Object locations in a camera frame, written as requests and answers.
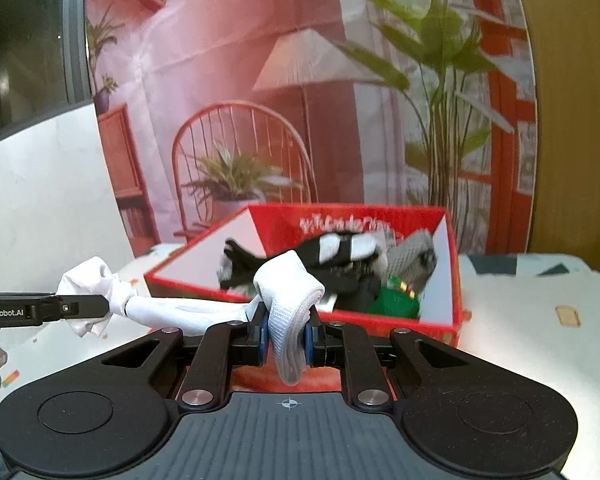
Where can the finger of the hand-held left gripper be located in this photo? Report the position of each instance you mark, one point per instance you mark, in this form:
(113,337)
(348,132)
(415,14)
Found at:
(80,306)

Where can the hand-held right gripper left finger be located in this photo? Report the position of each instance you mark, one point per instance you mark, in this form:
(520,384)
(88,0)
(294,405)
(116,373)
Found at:
(264,336)

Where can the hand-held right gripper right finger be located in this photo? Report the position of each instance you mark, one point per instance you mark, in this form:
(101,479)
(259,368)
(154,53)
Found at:
(308,346)

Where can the white ribbed sock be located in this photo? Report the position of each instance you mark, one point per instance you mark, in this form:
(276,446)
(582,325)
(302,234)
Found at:
(290,310)

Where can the white smooth sock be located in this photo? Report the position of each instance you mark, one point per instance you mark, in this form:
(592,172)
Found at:
(180,312)

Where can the green cloth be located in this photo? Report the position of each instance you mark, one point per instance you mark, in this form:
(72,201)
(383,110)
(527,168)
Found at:
(395,304)

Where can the black and white sock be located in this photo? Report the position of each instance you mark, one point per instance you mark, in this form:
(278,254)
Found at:
(340,249)

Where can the red strawberry print cardboard box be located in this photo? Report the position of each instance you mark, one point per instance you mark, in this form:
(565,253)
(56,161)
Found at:
(440,300)

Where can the grey knit sock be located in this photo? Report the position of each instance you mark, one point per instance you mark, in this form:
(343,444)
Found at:
(416,255)

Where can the cartoon print white tablecloth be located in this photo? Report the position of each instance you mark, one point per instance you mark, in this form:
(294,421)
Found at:
(530,320)

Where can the dark window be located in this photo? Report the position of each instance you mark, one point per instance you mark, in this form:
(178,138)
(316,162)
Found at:
(25,35)

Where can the wooden board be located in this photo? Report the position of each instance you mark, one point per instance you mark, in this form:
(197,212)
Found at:
(575,135)

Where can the printed room scene wall tapestry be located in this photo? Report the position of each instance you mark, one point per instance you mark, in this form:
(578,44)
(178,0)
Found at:
(230,85)

